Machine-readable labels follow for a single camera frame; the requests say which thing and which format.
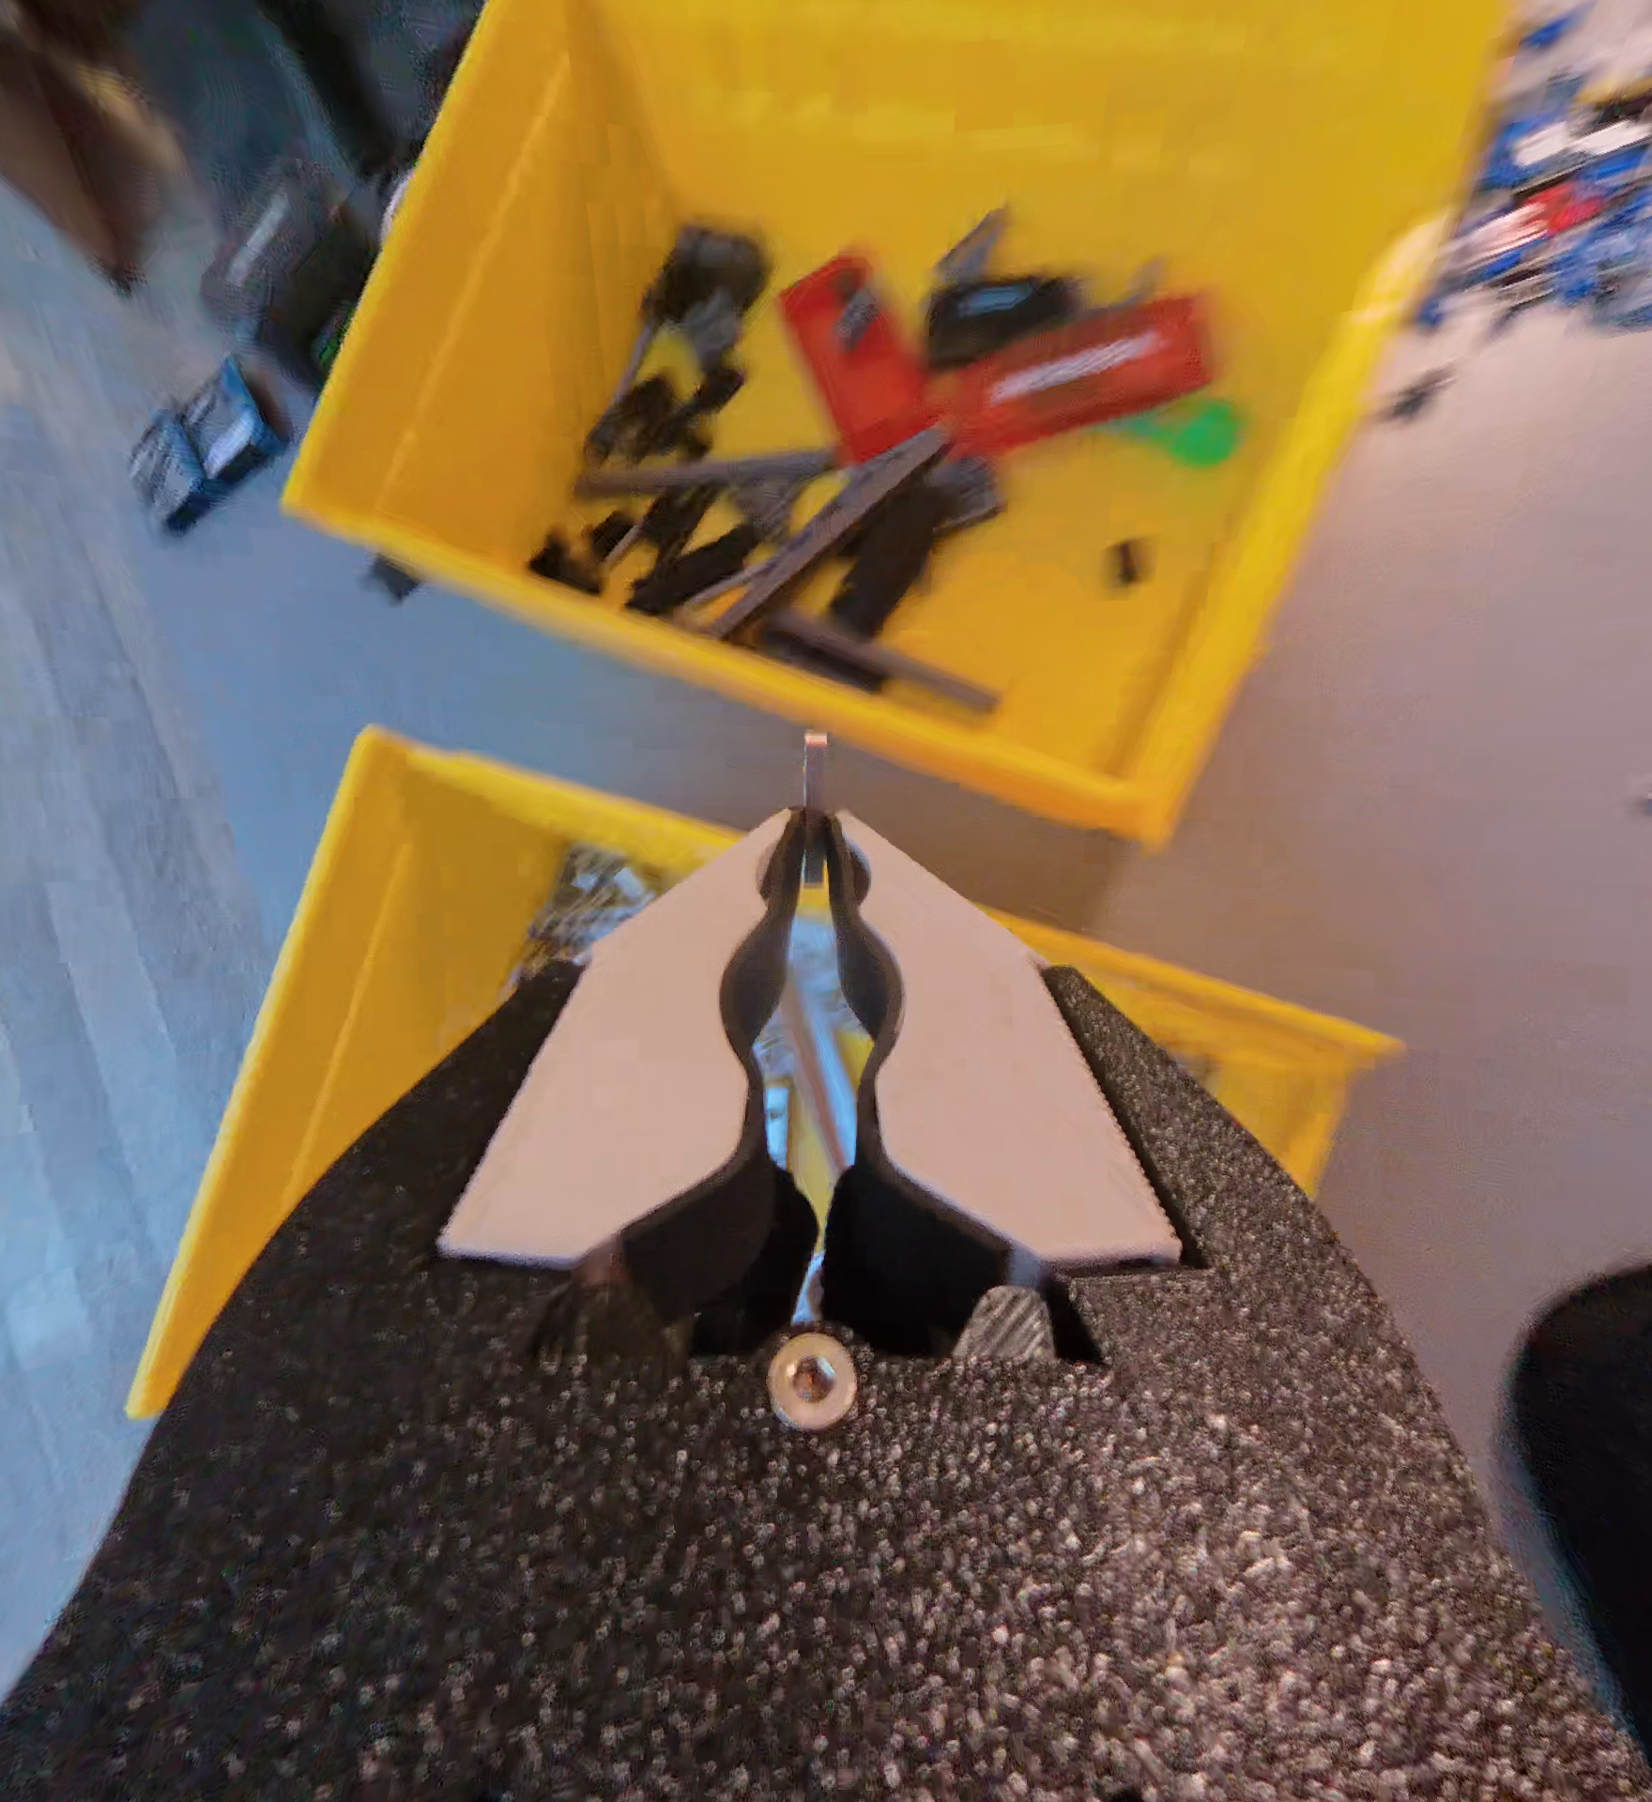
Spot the grey desk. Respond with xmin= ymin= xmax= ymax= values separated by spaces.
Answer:
xmin=206 ymin=0 xmax=1652 ymax=1802

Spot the dark printed box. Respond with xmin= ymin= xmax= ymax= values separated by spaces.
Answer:
xmin=129 ymin=353 xmax=293 ymax=538

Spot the pile of silver beam parts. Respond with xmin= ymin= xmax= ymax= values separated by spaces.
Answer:
xmin=530 ymin=845 xmax=912 ymax=1199

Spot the pile of mixed brick parts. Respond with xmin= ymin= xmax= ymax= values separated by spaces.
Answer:
xmin=1376 ymin=0 xmax=1652 ymax=425

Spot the yellow plastic bin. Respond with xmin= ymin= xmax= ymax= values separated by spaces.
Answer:
xmin=280 ymin=0 xmax=1510 ymax=847
xmin=125 ymin=726 xmax=1406 ymax=1422

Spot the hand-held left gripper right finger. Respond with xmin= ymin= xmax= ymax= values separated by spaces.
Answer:
xmin=819 ymin=813 xmax=1183 ymax=1286

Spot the pile of black brick parts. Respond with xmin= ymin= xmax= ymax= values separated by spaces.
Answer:
xmin=528 ymin=209 xmax=1243 ymax=713

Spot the cardboard box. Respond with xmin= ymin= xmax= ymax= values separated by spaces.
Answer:
xmin=0 ymin=0 xmax=195 ymax=291

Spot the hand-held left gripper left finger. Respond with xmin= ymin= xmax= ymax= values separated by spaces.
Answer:
xmin=439 ymin=809 xmax=821 ymax=1269

